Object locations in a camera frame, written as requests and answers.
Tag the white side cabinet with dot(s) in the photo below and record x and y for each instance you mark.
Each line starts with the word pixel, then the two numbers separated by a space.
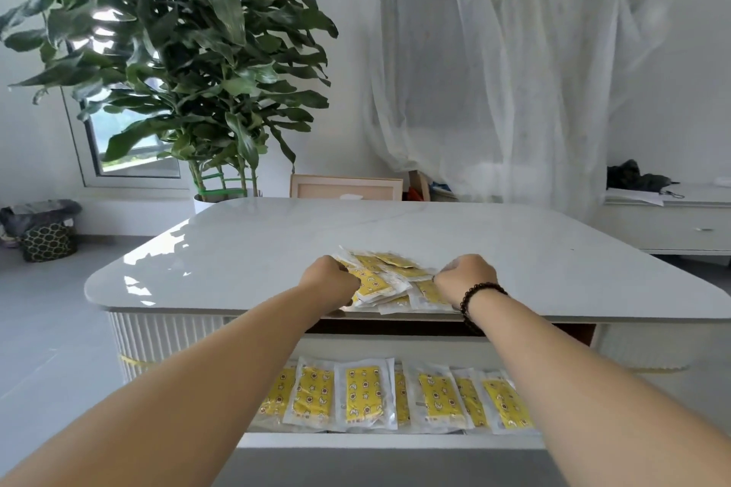
pixel 668 230

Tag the brown cardboard box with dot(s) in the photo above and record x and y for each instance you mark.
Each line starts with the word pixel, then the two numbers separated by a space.
pixel 420 184

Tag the dark patterned basket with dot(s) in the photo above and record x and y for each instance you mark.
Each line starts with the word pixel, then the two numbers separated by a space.
pixel 48 242

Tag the black plastic bag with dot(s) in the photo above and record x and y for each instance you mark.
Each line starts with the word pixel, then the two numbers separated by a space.
pixel 625 177

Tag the person's right hand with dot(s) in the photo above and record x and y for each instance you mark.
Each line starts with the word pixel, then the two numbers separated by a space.
pixel 465 275

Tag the red and black box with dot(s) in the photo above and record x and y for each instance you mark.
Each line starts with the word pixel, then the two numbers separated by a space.
pixel 413 195

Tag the white plant pot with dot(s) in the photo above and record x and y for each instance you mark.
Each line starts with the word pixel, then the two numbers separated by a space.
pixel 201 204

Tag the white drawer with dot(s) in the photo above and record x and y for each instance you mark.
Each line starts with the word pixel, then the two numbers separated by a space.
pixel 400 441

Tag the wooden picture frame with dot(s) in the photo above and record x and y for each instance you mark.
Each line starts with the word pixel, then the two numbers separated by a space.
pixel 342 188

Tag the large green leafy plant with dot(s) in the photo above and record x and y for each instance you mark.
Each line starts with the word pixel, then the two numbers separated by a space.
pixel 200 47

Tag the yellow tape strip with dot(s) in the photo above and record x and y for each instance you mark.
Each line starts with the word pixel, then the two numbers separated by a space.
pixel 662 370
pixel 134 361

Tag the row of yellow packets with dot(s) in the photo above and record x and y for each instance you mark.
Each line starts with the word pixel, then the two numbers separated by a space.
pixel 365 395

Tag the white sheer dust cover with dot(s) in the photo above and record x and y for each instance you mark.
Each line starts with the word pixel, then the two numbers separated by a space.
pixel 514 76

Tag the person's right forearm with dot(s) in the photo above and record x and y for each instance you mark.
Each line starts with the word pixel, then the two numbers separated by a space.
pixel 599 412

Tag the small white framed window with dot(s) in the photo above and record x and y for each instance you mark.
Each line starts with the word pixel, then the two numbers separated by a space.
pixel 131 158

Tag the pile of yellow packets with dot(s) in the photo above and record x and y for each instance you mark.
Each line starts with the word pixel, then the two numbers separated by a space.
pixel 400 275

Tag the person's left forearm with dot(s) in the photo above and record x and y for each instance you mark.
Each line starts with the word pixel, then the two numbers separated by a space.
pixel 171 412

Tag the person's left hand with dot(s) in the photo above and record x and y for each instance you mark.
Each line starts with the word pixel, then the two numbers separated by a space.
pixel 328 287

